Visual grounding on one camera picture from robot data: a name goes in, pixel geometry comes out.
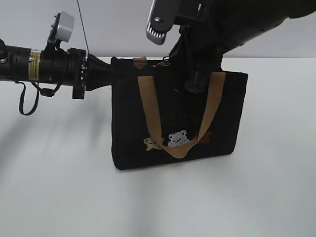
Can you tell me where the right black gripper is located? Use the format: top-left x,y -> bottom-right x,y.
169,25 -> 223,94

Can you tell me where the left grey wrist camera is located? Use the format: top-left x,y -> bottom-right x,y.
47,11 -> 75,44

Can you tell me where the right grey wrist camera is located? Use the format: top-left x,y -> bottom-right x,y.
146,0 -> 181,45

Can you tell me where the black canvas tote bag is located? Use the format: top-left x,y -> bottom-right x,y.
111,57 -> 248,170

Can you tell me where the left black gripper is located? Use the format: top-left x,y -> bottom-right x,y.
85,54 -> 124,90

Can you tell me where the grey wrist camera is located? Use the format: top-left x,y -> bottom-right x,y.
146,0 -> 181,45
47,11 -> 75,44

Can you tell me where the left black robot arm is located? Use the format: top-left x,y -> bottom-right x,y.
0,40 -> 123,99

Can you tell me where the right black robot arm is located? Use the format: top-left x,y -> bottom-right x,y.
169,0 -> 316,93

